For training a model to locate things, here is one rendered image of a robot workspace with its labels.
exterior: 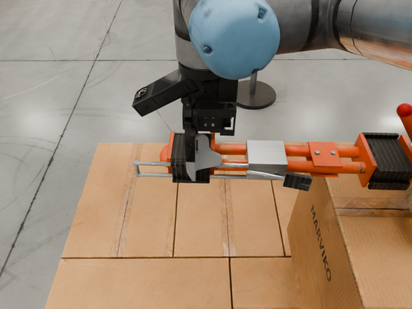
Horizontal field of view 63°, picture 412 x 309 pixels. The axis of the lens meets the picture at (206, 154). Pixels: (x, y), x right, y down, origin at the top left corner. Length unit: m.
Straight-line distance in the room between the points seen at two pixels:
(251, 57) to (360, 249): 0.49
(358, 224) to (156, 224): 0.80
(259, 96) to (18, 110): 1.93
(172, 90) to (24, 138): 2.32
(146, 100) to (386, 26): 0.34
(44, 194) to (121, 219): 1.03
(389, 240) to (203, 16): 0.57
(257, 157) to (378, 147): 0.23
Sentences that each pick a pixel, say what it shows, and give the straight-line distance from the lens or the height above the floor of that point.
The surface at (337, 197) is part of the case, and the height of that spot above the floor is 1.07.
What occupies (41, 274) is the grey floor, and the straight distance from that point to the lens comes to 2.00.
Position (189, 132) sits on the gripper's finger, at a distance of 0.51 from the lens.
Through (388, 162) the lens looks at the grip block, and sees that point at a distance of 0.67.
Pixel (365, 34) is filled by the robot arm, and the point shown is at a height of 1.52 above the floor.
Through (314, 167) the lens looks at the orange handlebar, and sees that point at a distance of 0.62.
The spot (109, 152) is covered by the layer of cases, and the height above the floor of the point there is 0.54.
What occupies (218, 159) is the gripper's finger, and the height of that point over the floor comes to 1.25.
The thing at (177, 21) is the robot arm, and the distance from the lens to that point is 0.44.
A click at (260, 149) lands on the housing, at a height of 1.22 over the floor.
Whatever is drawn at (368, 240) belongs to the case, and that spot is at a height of 1.07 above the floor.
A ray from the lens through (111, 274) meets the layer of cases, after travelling 1.25.
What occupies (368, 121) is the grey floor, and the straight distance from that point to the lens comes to 2.87.
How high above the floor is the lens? 1.64
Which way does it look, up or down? 45 degrees down
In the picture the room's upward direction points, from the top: straight up
